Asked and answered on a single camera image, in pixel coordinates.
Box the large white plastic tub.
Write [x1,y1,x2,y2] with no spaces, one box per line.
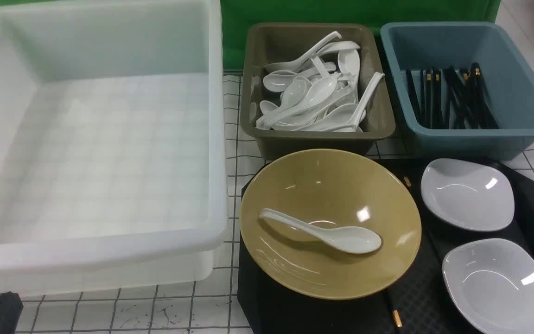
[0,0,228,297]

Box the white spoon right leaning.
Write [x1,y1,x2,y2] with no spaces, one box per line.
[331,72,385,132]

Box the blue chopstick bin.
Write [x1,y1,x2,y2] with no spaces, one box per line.
[380,21,534,160]

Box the white spoon upper right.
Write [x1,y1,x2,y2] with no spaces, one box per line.
[337,49,361,77]

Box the black serving tray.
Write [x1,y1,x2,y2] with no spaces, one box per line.
[237,158,534,334]

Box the white spoon top long handle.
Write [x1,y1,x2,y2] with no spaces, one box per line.
[265,31,342,73]

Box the olive brown spoon bin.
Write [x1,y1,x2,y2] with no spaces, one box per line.
[240,23,395,160]

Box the white spoon bowl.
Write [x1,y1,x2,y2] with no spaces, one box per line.
[255,74,339,129]
[262,70,298,93]

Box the white spoon centre bowl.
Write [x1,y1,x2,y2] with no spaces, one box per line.
[255,74,339,129]

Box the yellow noodle bowl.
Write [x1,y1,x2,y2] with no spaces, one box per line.
[240,149,422,300]

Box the white square dish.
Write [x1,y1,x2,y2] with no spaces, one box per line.
[421,158,515,232]
[442,238,534,334]

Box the white ceramic soup spoon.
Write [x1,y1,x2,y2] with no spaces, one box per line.
[259,208,383,254]

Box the black chopstick gold band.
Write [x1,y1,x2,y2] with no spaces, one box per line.
[384,289,407,334]
[403,177,413,188]

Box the black chopstick far right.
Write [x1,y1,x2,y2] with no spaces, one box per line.
[470,63,499,129]

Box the green backdrop cloth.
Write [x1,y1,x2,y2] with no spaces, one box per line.
[221,0,500,69]

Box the white spoon left bowl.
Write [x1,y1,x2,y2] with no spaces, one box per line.
[262,70,298,93]

